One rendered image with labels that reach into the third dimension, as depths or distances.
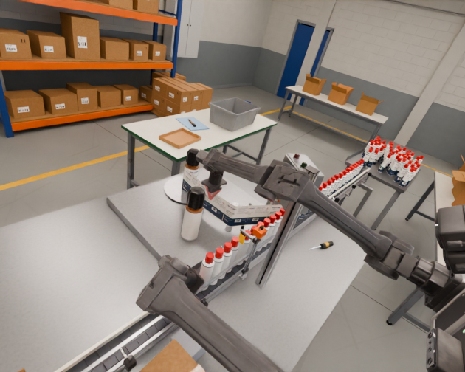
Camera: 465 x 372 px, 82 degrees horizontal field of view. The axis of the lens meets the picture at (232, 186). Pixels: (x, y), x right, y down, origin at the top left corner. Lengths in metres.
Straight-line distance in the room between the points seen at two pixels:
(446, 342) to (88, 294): 1.16
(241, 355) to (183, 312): 0.11
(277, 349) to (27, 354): 0.89
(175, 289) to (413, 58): 8.18
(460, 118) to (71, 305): 8.31
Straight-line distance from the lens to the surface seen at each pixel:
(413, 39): 8.42
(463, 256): 0.51
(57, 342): 1.23
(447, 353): 0.68
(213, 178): 1.12
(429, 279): 0.85
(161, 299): 0.50
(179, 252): 1.37
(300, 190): 0.66
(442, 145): 8.60
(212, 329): 0.48
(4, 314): 1.34
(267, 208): 1.52
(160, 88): 5.14
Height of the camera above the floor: 1.90
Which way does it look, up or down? 32 degrees down
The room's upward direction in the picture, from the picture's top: 15 degrees clockwise
